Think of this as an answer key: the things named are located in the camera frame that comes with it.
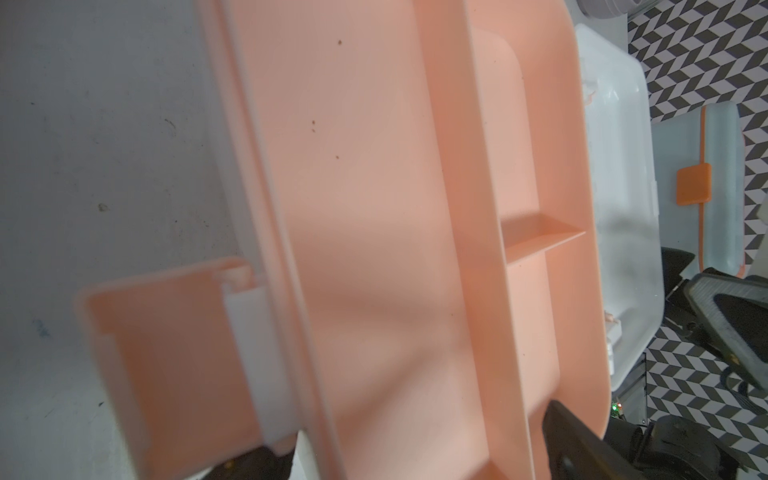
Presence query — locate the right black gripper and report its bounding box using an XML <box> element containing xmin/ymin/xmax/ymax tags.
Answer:
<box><xmin>604</xmin><ymin>247</ymin><xmax>767</xmax><ymax>480</ymax></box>

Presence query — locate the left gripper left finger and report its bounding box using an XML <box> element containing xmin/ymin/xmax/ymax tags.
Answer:
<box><xmin>202</xmin><ymin>446</ymin><xmax>294</xmax><ymax>480</ymax></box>

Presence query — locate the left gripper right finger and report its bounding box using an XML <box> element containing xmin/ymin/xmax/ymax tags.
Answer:
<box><xmin>542</xmin><ymin>400</ymin><xmax>644</xmax><ymax>480</ymax></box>

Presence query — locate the white first aid box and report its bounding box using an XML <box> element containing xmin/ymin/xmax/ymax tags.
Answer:
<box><xmin>81</xmin><ymin>25</ymin><xmax>662</xmax><ymax>479</ymax></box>

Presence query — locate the small grey round bowl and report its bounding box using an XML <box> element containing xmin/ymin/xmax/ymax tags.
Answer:
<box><xmin>577</xmin><ymin>0</ymin><xmax>645</xmax><ymax>19</ymax></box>

